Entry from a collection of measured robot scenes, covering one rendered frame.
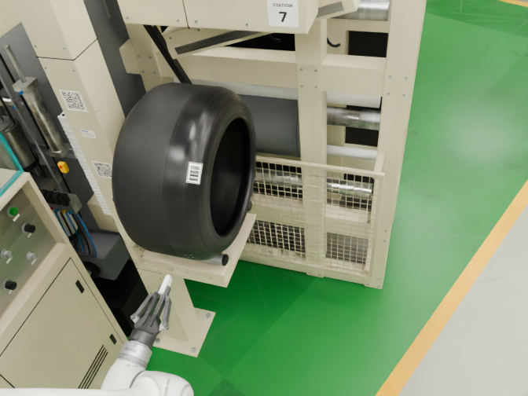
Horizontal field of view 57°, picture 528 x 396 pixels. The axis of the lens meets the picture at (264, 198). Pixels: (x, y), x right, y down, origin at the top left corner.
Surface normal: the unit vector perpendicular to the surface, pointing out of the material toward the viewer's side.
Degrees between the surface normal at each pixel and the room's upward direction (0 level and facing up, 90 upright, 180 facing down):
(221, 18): 90
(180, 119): 14
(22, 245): 90
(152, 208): 69
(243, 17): 90
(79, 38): 90
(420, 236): 0
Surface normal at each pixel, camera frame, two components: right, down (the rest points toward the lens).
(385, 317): -0.09, -0.70
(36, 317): 0.95, 0.15
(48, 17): -0.29, 0.70
